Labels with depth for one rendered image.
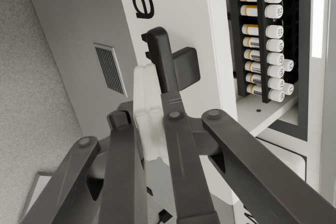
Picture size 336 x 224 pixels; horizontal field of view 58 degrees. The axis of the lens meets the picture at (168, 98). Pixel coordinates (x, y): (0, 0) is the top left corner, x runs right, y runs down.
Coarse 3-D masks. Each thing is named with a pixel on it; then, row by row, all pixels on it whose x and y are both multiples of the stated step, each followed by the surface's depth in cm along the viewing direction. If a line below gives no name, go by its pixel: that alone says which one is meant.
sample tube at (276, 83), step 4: (248, 72) 34; (248, 76) 34; (252, 76) 34; (256, 76) 33; (260, 76) 33; (248, 80) 34; (252, 80) 34; (256, 80) 33; (260, 80) 33; (268, 80) 32; (272, 80) 32; (276, 80) 31; (280, 80) 31; (260, 84) 33; (268, 84) 32; (272, 84) 32; (276, 84) 31; (280, 84) 32; (272, 88) 32; (276, 88) 32; (280, 88) 32
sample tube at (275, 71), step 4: (248, 64) 33; (252, 64) 33; (256, 64) 33; (248, 68) 33; (252, 68) 33; (256, 68) 33; (268, 68) 31; (272, 68) 31; (276, 68) 31; (280, 68) 31; (268, 72) 31; (272, 72) 31; (276, 72) 31; (280, 72) 31; (272, 76) 32; (276, 76) 31; (280, 76) 31
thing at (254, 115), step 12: (228, 0) 34; (228, 24) 35; (240, 96) 41; (252, 96) 40; (288, 96) 38; (240, 108) 38; (252, 108) 37; (264, 108) 37; (276, 108) 36; (288, 108) 38; (240, 120) 36; (252, 120) 35; (264, 120) 35; (252, 132) 34
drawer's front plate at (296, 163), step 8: (264, 144) 40; (272, 144) 39; (272, 152) 38; (280, 152) 38; (288, 152) 38; (288, 160) 36; (296, 160) 36; (296, 168) 36; (304, 168) 37; (304, 176) 38; (240, 208) 49; (240, 216) 50
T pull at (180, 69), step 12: (156, 36) 20; (156, 48) 20; (168, 48) 21; (192, 48) 23; (156, 60) 21; (168, 60) 21; (180, 60) 22; (192, 60) 23; (168, 72) 21; (180, 72) 22; (192, 72) 23; (168, 84) 22; (180, 84) 22
